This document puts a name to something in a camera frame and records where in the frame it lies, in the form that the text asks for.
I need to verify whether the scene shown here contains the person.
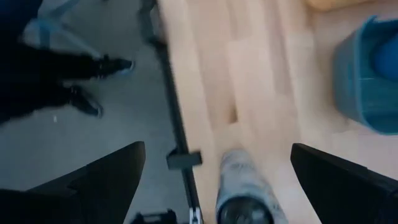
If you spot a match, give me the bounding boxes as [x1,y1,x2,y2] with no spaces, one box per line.
[0,0,135,125]

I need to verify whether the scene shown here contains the black metal table frame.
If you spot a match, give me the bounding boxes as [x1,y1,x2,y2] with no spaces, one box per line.
[130,0,205,224]

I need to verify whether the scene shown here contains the blue-grey plastic bin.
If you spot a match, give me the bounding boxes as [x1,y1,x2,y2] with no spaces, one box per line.
[332,14,398,135]

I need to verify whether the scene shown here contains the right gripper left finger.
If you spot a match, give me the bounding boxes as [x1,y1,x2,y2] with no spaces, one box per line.
[0,141,146,224]

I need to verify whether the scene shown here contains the light blue floor stand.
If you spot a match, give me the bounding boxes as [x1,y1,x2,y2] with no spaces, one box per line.
[23,0,100,58]

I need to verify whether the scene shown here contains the black frame clamp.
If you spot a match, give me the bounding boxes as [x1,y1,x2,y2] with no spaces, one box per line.
[166,151,203,170]

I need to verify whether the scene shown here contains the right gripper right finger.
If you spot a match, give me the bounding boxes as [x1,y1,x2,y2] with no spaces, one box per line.
[290,142,398,224]

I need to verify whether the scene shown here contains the black-top white Celsius can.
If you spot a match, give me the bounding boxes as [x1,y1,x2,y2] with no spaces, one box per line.
[215,148,289,224]

